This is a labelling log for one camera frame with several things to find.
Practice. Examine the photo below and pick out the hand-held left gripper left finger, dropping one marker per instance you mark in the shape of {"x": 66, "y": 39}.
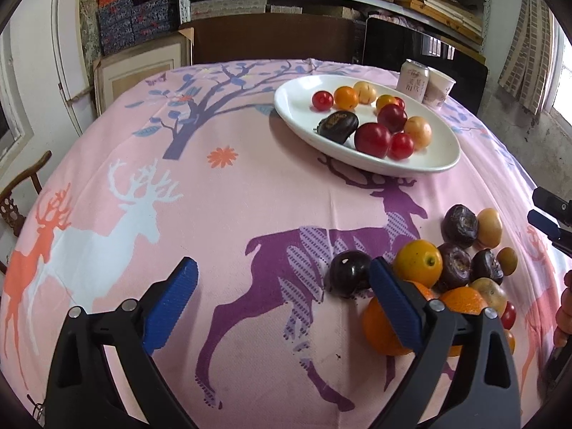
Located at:
{"x": 172, "y": 308}

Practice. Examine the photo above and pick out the white oval plate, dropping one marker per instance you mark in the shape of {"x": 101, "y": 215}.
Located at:
{"x": 304, "y": 98}

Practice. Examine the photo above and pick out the pink drink can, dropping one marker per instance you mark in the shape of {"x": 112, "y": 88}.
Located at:
{"x": 413, "y": 81}

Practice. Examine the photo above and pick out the red tomato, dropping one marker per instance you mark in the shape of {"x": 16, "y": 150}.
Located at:
{"x": 508, "y": 315}
{"x": 401, "y": 145}
{"x": 322, "y": 100}
{"x": 401, "y": 102}

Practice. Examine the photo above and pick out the small olive fruit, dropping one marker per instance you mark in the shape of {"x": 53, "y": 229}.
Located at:
{"x": 507, "y": 261}

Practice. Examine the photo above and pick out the small orange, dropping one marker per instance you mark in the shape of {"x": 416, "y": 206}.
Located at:
{"x": 386, "y": 102}
{"x": 346, "y": 97}

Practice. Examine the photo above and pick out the yellow-orange citrus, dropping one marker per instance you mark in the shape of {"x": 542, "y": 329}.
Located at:
{"x": 510, "y": 340}
{"x": 418, "y": 262}

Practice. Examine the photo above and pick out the pink deer print tablecloth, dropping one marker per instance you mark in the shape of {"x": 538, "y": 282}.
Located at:
{"x": 223, "y": 214}

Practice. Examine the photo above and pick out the brick pattern strips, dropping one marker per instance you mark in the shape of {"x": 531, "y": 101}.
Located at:
{"x": 527, "y": 53}

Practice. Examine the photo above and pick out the dark purple passion fruit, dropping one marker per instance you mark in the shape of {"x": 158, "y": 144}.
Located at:
{"x": 453, "y": 267}
{"x": 487, "y": 266}
{"x": 338, "y": 126}
{"x": 460, "y": 225}

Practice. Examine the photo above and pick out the beige framed picture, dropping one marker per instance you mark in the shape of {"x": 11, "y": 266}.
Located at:
{"x": 134, "y": 80}

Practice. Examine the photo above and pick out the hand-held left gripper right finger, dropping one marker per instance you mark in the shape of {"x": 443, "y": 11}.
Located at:
{"x": 395, "y": 308}

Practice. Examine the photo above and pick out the person's right hand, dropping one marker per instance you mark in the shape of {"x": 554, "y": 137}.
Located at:
{"x": 564, "y": 313}

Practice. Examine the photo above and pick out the brown wooden chair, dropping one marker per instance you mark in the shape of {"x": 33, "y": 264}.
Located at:
{"x": 11, "y": 216}

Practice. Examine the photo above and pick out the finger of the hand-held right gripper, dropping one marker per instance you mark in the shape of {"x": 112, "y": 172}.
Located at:
{"x": 552, "y": 201}
{"x": 543, "y": 223}

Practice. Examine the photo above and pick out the white paper cup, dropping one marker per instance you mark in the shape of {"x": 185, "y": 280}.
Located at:
{"x": 438, "y": 87}

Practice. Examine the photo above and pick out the bright window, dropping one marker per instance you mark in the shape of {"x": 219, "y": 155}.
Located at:
{"x": 563, "y": 76}

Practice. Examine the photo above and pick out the beige round fruit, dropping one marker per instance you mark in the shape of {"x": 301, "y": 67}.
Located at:
{"x": 489, "y": 228}
{"x": 364, "y": 91}
{"x": 489, "y": 292}
{"x": 418, "y": 132}

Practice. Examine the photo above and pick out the black flat screen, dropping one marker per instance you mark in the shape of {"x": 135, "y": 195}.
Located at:
{"x": 388, "y": 42}

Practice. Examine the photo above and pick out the white framed window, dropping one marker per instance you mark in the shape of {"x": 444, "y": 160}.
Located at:
{"x": 9, "y": 116}

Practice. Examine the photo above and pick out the dark brown wooden board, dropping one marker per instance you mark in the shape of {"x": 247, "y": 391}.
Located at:
{"x": 272, "y": 38}

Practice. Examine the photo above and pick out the large orange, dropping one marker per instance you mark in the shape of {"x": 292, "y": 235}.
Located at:
{"x": 464, "y": 301}
{"x": 384, "y": 330}

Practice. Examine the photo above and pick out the grey stone slab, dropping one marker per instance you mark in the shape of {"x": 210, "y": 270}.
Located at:
{"x": 87, "y": 22}

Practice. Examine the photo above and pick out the white leaning board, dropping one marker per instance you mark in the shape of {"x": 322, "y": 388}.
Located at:
{"x": 67, "y": 62}

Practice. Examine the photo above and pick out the blue floral box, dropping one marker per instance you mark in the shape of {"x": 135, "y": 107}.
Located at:
{"x": 115, "y": 24}
{"x": 154, "y": 15}

